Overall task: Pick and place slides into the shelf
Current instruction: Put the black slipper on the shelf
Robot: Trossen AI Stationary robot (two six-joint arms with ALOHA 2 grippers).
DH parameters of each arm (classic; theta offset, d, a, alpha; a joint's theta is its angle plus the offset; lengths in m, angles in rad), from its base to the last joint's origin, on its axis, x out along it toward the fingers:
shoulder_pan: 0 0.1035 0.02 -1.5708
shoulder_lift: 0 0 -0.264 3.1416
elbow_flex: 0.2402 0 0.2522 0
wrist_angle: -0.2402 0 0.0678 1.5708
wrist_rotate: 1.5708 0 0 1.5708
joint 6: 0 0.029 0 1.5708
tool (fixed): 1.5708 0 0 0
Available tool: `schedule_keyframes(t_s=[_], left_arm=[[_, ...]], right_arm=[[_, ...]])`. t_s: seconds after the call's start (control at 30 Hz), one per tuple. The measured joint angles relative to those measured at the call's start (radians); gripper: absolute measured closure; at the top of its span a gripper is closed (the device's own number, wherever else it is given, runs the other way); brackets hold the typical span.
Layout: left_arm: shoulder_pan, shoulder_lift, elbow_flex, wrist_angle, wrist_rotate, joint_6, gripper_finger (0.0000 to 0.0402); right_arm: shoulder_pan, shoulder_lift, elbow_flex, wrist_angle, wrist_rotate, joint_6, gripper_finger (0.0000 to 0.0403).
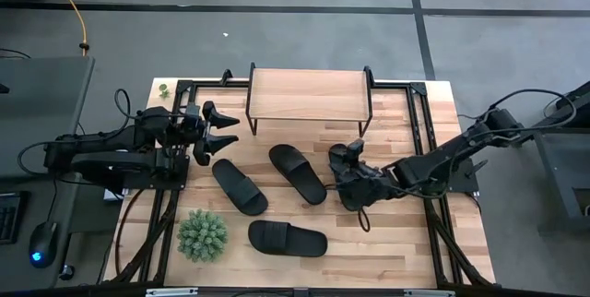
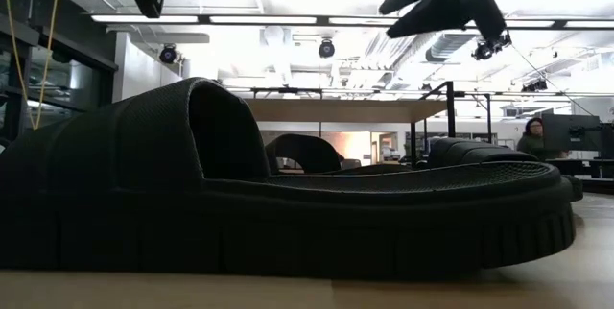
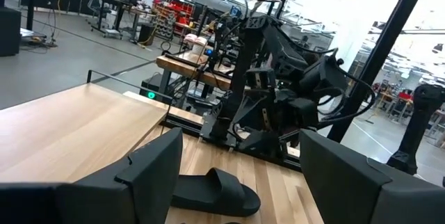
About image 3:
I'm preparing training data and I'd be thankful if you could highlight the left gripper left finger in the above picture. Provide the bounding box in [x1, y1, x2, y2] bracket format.
[0, 127, 184, 224]

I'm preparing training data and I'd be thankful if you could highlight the black post stand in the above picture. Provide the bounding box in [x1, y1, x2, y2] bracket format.
[387, 83, 445, 176]

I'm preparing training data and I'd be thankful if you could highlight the wooden shelf with black frame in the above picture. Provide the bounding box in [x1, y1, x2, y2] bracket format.
[0, 70, 173, 184]

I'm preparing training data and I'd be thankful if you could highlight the wooden workbench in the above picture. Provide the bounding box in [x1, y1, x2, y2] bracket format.
[155, 50, 234, 113]

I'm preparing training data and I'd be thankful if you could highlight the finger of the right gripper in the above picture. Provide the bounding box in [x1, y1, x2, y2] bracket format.
[243, 95, 275, 131]
[239, 129, 279, 152]

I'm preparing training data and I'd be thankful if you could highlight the pink and white container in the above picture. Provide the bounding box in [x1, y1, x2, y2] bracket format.
[183, 32, 209, 56]

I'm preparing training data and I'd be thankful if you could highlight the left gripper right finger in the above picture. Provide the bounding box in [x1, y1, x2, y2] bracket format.
[299, 129, 445, 224]

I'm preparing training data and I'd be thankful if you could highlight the red parts shelf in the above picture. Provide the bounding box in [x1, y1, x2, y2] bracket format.
[152, 0, 196, 41]

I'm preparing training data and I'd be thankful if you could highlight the black rubber slide sandal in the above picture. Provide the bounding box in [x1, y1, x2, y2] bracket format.
[170, 167, 261, 218]

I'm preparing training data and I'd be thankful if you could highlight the black cabinet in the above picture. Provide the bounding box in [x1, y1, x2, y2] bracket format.
[0, 6, 22, 57]

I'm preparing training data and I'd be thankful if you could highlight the black aluminium table frame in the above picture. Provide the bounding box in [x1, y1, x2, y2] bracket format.
[161, 0, 434, 173]

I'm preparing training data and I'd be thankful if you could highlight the black computer tower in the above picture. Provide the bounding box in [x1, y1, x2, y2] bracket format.
[140, 73, 168, 104]

